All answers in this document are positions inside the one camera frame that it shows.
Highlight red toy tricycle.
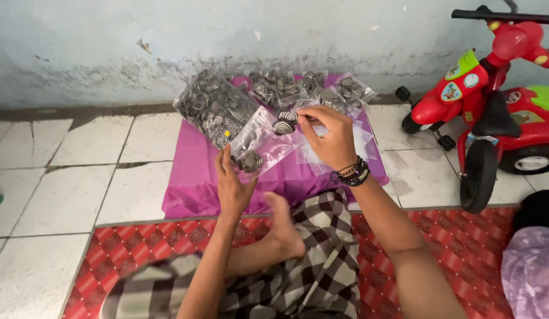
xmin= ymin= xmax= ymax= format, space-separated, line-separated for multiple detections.
xmin=394 ymin=0 xmax=549 ymax=215

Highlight magenta plastic sheet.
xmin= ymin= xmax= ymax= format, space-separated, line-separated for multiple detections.
xmin=161 ymin=73 xmax=390 ymax=220

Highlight large bag of striped cookies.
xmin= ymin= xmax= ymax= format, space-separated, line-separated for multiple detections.
xmin=173 ymin=68 xmax=260 ymax=150

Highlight person's bare foot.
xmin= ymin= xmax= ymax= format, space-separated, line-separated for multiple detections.
xmin=225 ymin=191 xmax=307 ymax=278

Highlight person's right hand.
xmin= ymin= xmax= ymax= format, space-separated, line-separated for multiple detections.
xmin=296 ymin=105 xmax=359 ymax=172

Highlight purple tie-dye cloth bundle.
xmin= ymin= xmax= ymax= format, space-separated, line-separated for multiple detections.
xmin=500 ymin=226 xmax=549 ymax=319

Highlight person's checkered sarong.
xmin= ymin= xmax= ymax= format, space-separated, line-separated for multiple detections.
xmin=101 ymin=188 xmax=362 ymax=319

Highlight red checkered floor mat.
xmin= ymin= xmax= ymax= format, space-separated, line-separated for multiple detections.
xmin=61 ymin=206 xmax=524 ymax=319

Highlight stack of empty clear bags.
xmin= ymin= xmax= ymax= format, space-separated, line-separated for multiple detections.
xmin=296 ymin=119 xmax=376 ymax=176

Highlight small filled cookie bag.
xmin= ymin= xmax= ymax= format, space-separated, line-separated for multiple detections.
xmin=300 ymin=70 xmax=329 ymax=96
xmin=248 ymin=70 xmax=280 ymax=108
xmin=320 ymin=86 xmax=360 ymax=117
xmin=336 ymin=73 xmax=378 ymax=108
xmin=274 ymin=70 xmax=309 ymax=110

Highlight black beaded bracelets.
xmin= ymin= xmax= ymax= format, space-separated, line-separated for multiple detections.
xmin=331 ymin=156 xmax=372 ymax=187

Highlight person's left hand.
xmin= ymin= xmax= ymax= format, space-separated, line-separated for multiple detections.
xmin=214 ymin=144 xmax=258 ymax=219

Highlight black cloth bundle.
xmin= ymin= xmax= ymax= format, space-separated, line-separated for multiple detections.
xmin=513 ymin=190 xmax=549 ymax=232

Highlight small clear zip bag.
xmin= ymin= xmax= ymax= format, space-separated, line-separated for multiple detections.
xmin=229 ymin=105 xmax=304 ymax=183

